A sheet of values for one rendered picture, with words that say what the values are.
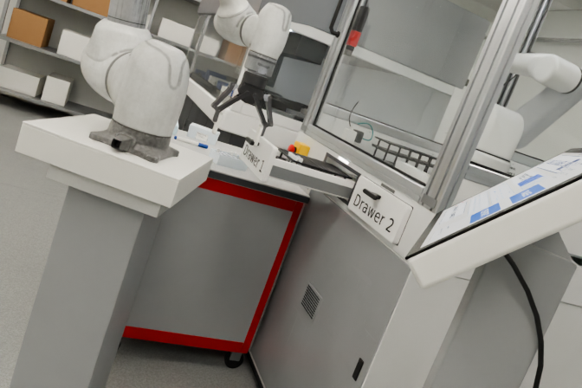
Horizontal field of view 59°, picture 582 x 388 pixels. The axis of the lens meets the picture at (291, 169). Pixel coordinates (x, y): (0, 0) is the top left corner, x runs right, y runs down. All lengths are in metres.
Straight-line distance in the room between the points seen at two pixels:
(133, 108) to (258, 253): 0.84
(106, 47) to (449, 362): 1.09
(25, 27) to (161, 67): 4.22
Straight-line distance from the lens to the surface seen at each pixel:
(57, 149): 1.31
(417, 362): 1.54
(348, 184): 1.69
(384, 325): 1.43
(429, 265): 0.71
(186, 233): 1.85
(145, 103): 1.30
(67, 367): 1.54
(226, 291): 1.97
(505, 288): 0.90
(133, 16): 1.48
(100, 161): 1.27
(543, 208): 0.70
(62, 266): 1.44
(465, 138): 1.33
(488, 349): 0.93
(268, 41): 1.56
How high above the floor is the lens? 1.13
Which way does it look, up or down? 9 degrees down
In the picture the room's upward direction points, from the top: 20 degrees clockwise
